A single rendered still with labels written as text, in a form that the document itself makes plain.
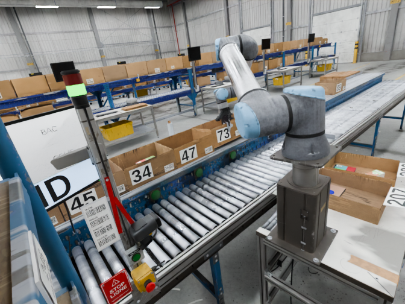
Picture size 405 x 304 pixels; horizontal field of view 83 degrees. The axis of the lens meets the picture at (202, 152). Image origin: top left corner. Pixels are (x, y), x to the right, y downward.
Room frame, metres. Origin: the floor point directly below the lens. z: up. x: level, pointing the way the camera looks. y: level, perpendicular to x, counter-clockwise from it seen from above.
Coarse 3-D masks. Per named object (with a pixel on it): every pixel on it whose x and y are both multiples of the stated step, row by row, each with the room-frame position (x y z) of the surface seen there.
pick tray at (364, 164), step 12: (336, 156) 1.53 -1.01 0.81; (348, 156) 1.48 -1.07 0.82; (360, 156) 1.43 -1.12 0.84; (372, 156) 1.38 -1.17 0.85; (336, 168) 1.30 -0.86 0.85; (360, 168) 1.40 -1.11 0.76; (372, 168) 1.37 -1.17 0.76; (384, 168) 1.33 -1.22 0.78; (396, 168) 1.28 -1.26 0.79; (384, 180) 1.12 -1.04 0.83
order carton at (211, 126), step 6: (234, 120) 1.99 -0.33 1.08; (198, 126) 2.10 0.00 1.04; (204, 126) 2.14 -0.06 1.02; (210, 126) 2.18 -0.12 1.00; (216, 126) 2.23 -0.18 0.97; (222, 126) 1.90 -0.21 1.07; (234, 126) 1.98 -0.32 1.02; (210, 132) 1.82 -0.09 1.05; (234, 132) 1.97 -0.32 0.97; (216, 138) 1.83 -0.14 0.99; (234, 138) 1.96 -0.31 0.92; (216, 144) 1.82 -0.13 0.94; (222, 144) 1.86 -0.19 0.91
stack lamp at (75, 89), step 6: (66, 78) 0.71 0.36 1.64; (72, 78) 0.71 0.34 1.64; (78, 78) 0.72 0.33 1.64; (66, 84) 0.71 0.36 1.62; (72, 84) 0.71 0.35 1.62; (78, 84) 0.72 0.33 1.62; (72, 90) 0.71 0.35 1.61; (78, 90) 0.71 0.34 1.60; (84, 90) 0.73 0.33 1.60; (72, 96) 0.71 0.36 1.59
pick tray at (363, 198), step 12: (324, 168) 1.32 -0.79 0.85; (336, 180) 1.26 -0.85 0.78; (348, 180) 1.21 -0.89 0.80; (360, 180) 1.16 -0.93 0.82; (372, 180) 1.12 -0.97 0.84; (348, 192) 1.15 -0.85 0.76; (360, 192) 1.13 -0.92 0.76; (372, 192) 1.11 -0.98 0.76; (384, 192) 1.07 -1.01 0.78; (336, 204) 1.01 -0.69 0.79; (348, 204) 0.97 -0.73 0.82; (360, 204) 0.93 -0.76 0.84; (372, 204) 1.01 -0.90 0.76; (360, 216) 0.92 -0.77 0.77; (372, 216) 0.89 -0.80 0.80
